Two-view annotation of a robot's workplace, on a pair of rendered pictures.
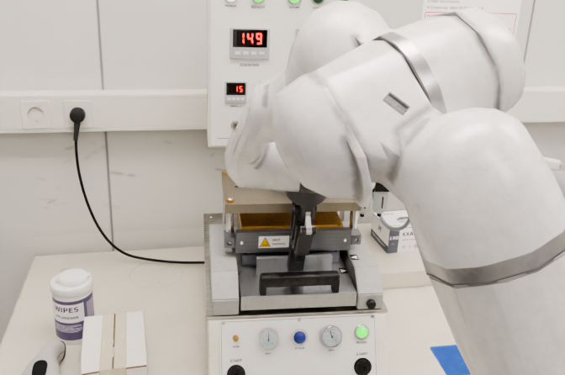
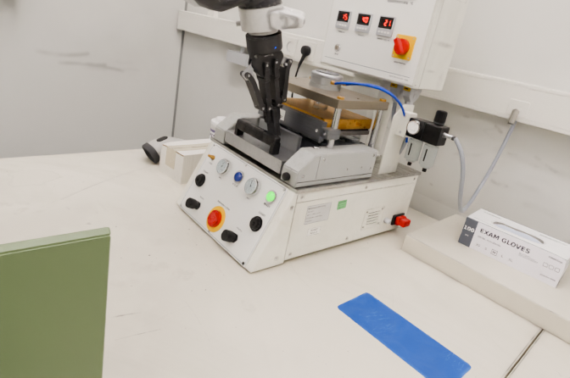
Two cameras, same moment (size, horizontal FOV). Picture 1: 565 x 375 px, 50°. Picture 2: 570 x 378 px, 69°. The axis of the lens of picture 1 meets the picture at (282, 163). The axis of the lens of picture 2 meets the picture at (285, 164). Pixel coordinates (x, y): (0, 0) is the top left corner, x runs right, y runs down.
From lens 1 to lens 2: 1.05 m
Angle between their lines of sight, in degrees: 52
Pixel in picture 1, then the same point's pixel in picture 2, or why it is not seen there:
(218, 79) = (336, 8)
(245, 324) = (222, 152)
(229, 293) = (225, 126)
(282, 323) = (237, 162)
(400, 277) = (437, 255)
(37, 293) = not seen: hidden behind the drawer
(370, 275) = (304, 157)
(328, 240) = (306, 125)
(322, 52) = not seen: outside the picture
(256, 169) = not seen: outside the picture
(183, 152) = not seen: hidden behind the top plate
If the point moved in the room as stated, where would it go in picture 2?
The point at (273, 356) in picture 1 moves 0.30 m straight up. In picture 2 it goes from (220, 180) to (240, 53)
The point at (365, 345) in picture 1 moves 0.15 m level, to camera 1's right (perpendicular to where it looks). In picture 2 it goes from (267, 208) to (307, 245)
